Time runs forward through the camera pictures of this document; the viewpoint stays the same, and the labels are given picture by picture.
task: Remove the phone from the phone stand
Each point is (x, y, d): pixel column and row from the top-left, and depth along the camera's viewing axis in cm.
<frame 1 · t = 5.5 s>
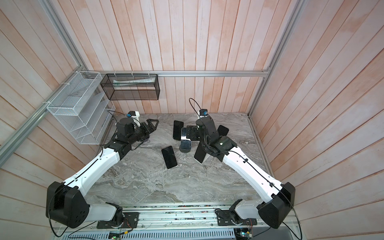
left hand: (155, 126, 80), fingers open
right hand: (193, 127, 75), fingers open
front left black phone: (168, 160, 92), point 5 cm above the table
back centre black phone: (177, 130, 100), point 11 cm above the table
centre reflective black phone: (185, 144, 97), point 7 cm above the table
front right black phone: (200, 153, 91), point 8 cm above the table
dark round centre stand: (184, 150, 100), point 2 cm above the table

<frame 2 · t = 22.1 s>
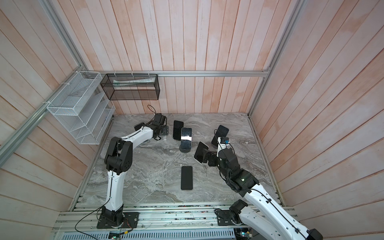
left hand: (162, 131, 104), fingers open
right hand: (210, 150, 75), fingers open
front left black phone: (186, 178, 91), on the table
the other named things where they were.

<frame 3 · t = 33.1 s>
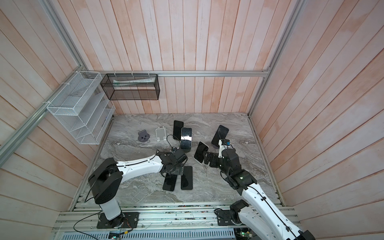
left hand: (173, 171, 87), fingers open
right hand: (210, 153, 79), fingers open
far left black phone: (169, 182, 87), on the table
round black phone stand: (143, 136, 105), point 4 cm above the table
white folding phone stand: (160, 134, 106), point 4 cm above the table
the other named things where they were.

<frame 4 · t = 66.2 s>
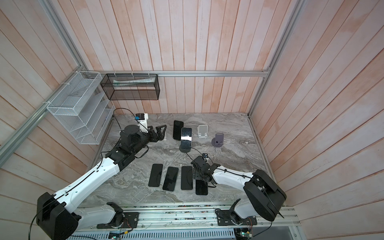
left hand: (160, 129, 75), fingers open
right hand: (199, 173, 90), fingers open
far right black phone: (201, 187, 86), on the table
far right phone stand: (218, 141, 100), point 6 cm above the table
